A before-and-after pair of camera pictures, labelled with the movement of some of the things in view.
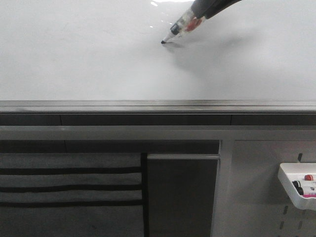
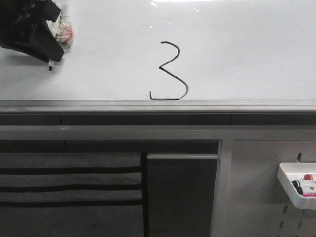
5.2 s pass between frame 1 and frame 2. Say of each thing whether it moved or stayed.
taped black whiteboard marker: moved
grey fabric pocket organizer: stayed
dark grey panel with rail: stayed
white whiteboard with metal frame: stayed
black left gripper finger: moved
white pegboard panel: stayed
